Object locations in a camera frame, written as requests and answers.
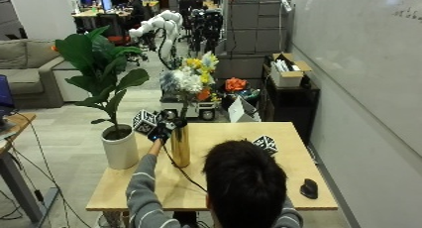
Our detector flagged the person's left hand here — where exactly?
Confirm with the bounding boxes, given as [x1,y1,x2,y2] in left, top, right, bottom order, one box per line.
[146,110,189,144]

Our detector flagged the white yellow flower bouquet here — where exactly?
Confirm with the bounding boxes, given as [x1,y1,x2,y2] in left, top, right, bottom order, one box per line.
[158,51,222,128]

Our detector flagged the white marker cube left glove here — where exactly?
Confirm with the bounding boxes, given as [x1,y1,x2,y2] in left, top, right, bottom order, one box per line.
[131,109,158,135]

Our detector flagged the white marker cube glove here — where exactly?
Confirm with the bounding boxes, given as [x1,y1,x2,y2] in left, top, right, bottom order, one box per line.
[251,134,279,156]
[131,109,158,135]

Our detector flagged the gold vase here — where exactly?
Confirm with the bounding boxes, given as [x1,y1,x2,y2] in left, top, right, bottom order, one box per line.
[170,123,193,169]

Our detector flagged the white folded card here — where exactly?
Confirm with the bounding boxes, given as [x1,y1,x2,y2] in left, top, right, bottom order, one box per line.
[226,95,261,124]

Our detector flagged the white plant pot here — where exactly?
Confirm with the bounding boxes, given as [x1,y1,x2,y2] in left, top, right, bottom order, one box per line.
[99,123,141,171]

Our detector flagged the white marker cube right glove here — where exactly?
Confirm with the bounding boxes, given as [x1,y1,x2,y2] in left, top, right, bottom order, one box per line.
[251,134,279,156]

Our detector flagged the green leafy plant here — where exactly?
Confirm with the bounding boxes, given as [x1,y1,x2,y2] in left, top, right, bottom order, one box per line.
[54,25,151,131]

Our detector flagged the black cabinet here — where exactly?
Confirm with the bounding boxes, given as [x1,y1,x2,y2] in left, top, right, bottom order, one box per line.
[261,63,322,146]

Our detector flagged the open cardboard box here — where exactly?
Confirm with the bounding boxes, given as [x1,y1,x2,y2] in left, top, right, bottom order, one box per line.
[267,52,314,89]

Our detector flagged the the person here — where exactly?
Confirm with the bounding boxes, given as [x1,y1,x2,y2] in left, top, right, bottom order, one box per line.
[123,139,304,228]

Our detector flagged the black tripod equipment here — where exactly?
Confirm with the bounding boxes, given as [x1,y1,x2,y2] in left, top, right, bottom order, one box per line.
[187,8,225,55]

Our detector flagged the black chair red seat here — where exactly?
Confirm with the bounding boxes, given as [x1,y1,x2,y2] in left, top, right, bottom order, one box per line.
[94,13,131,47]

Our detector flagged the grey drawer cabinets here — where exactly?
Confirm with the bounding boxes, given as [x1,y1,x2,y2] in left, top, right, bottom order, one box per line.
[213,0,295,81]

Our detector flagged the black computer mouse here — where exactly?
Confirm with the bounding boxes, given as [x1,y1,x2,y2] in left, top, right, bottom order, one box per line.
[299,177,319,200]

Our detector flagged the grey sofa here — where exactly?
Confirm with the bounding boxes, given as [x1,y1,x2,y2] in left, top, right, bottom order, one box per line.
[0,39,91,110]

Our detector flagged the wooden office desk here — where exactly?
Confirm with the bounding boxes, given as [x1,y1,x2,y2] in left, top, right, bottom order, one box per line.
[70,8,133,21]

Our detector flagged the blue laptop screen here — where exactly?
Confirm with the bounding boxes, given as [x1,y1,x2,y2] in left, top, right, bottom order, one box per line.
[0,73,17,116]

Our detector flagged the wooden side desk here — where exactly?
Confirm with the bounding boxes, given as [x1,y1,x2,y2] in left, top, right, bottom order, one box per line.
[0,112,61,224]

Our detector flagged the whiteboard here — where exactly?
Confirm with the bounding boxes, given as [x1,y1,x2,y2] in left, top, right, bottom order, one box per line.
[283,0,422,158]

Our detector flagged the black glove cable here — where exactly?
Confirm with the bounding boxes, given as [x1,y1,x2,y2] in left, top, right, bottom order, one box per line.
[161,143,210,193]

